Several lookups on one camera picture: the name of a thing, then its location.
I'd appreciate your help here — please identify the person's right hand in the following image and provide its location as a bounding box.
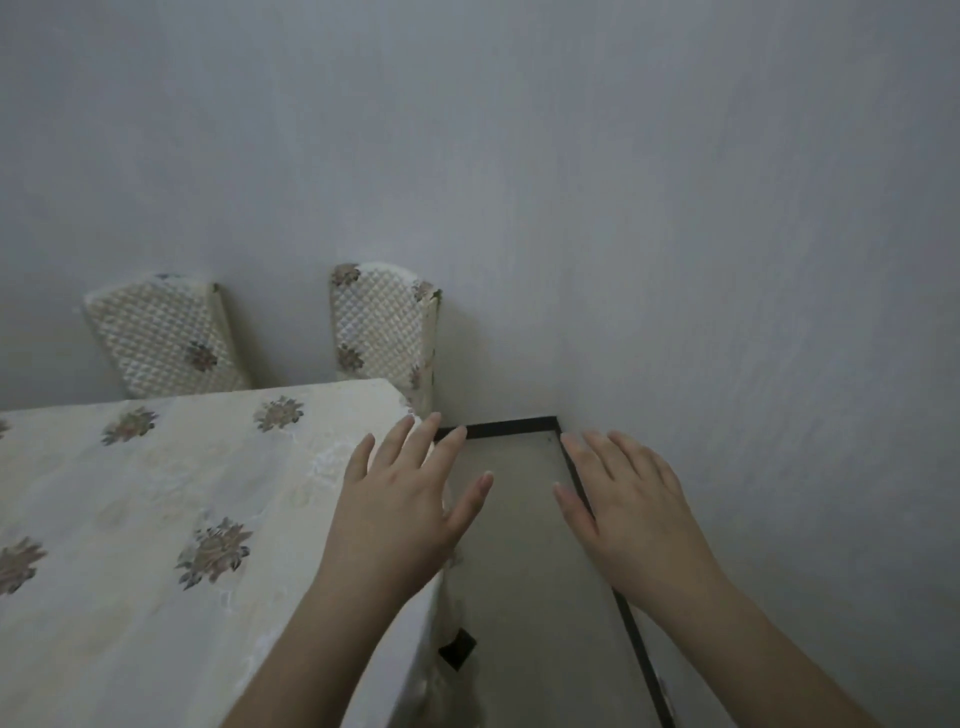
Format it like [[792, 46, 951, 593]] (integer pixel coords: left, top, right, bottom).
[[552, 429, 730, 621]]

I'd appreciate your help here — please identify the cream floral tablecloth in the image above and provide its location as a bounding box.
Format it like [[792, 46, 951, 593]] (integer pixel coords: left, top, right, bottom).
[[0, 378, 468, 728]]

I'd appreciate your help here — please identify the person's left forearm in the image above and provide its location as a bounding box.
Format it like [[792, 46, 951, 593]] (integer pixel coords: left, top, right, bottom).
[[222, 577, 445, 728]]

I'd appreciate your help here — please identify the person's right forearm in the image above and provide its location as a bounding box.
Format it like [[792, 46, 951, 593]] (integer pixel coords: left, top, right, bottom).
[[621, 573, 880, 728]]

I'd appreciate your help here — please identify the black table leg foot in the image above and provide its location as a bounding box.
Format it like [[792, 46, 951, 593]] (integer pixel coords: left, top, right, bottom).
[[438, 628, 480, 672]]

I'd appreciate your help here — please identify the person's left hand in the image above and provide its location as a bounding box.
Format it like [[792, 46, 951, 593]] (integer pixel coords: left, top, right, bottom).
[[321, 412, 495, 606]]

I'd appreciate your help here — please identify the chair with quilted floral cover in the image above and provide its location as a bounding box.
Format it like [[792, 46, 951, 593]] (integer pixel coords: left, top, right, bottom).
[[81, 273, 253, 400], [329, 261, 444, 418]]

